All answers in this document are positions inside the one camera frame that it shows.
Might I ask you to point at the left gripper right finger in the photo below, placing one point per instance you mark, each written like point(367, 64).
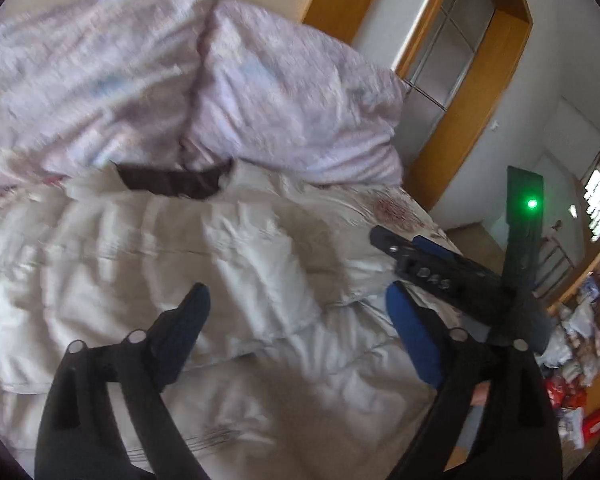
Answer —
point(517, 437)

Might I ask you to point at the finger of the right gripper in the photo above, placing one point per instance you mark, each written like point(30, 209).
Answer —
point(390, 243)
point(425, 246)

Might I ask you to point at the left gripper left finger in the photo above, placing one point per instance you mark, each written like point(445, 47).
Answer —
point(79, 436)

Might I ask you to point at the beige puffer jacket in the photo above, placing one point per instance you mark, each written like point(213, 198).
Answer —
point(180, 299)

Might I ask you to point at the floral bed sheet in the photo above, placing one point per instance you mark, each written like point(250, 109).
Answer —
point(400, 214)

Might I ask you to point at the cluttered wooden desk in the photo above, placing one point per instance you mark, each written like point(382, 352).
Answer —
point(571, 365)

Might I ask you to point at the right lilac floral pillow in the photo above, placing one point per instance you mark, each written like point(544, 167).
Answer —
point(290, 98)

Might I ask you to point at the lilac floral pillow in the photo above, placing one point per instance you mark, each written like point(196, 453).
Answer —
point(97, 81)
point(290, 98)

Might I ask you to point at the left lilac floral pillow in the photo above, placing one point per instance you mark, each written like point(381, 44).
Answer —
point(97, 81)

